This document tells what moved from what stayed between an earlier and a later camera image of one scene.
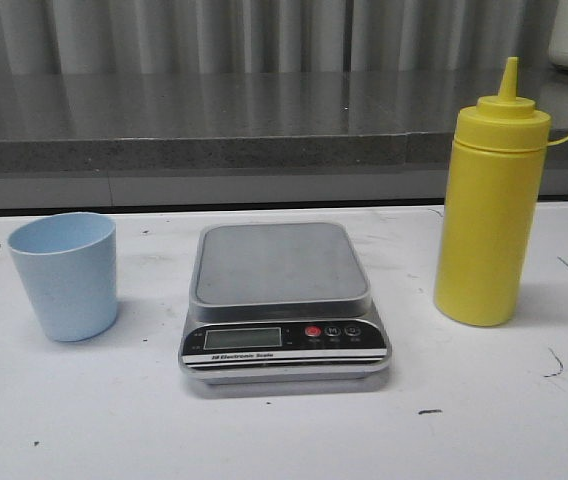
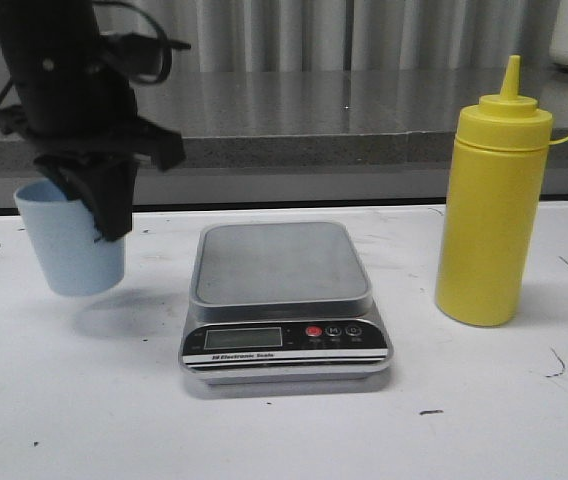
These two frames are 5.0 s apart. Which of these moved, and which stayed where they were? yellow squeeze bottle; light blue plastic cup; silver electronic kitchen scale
Moved: light blue plastic cup
Stayed: yellow squeeze bottle; silver electronic kitchen scale
